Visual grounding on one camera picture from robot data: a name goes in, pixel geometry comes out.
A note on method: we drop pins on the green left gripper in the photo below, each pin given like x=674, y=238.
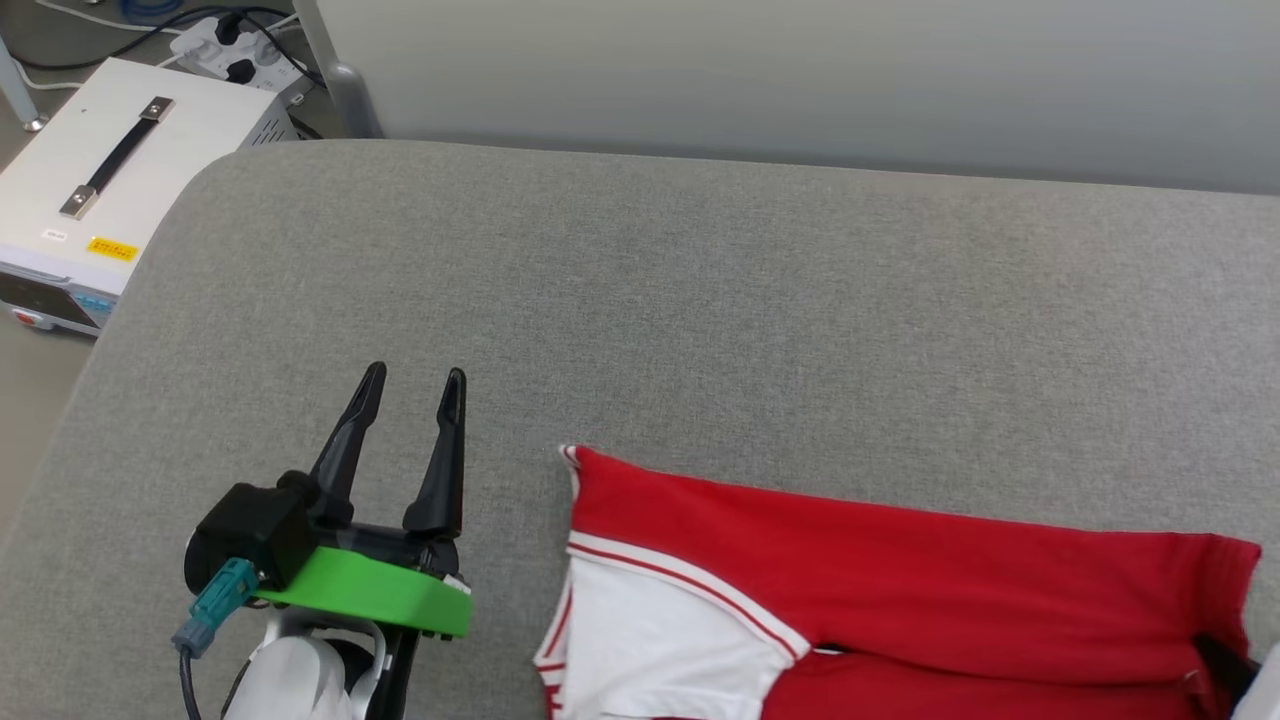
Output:
x=390, y=590

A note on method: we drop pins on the white partition panel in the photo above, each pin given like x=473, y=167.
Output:
x=800, y=70

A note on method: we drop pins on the white power strip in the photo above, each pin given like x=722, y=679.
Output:
x=275, y=72

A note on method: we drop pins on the grey partition foot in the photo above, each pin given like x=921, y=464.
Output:
x=350, y=100

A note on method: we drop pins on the red and white sports shorts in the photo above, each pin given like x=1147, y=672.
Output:
x=850, y=570

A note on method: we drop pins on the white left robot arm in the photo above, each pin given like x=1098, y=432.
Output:
x=290, y=680

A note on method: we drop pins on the black power plug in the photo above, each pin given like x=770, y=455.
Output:
x=241, y=71
x=226, y=28

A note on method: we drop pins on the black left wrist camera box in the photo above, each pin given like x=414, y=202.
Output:
x=250, y=530

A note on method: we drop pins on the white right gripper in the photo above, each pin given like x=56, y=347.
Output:
x=1268, y=695

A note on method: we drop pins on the white power supply box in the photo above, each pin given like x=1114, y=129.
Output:
x=200, y=150

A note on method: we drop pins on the metal furniture leg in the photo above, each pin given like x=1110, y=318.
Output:
x=33, y=124

